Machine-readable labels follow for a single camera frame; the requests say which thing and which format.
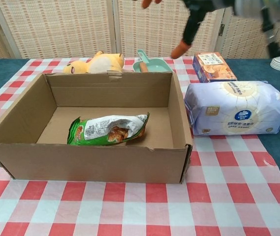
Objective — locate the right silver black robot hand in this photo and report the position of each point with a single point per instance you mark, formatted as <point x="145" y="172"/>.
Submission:
<point x="194" y="22"/>

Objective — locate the orange and purple biscuit box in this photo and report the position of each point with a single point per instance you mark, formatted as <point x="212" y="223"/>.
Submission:
<point x="216" y="68"/>

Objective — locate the lavender tissue pack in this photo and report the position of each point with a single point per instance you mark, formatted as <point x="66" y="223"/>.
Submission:
<point x="238" y="108"/>

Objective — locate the green snack bag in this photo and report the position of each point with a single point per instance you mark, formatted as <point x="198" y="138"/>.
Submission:
<point x="95" y="132"/>

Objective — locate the open brown cardboard box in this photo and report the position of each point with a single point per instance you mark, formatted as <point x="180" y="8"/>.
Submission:
<point x="80" y="162"/>

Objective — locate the red white checkered tablecloth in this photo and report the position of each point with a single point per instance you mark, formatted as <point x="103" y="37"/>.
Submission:
<point x="130" y="209"/>

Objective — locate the mint green dustpan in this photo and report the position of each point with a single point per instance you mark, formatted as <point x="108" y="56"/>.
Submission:
<point x="157" y="67"/>

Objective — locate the yellow plush toy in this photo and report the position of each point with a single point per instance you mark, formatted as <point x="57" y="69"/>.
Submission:
<point x="105" y="62"/>

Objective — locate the woven folding screen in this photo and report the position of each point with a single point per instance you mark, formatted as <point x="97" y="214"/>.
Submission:
<point x="61" y="27"/>

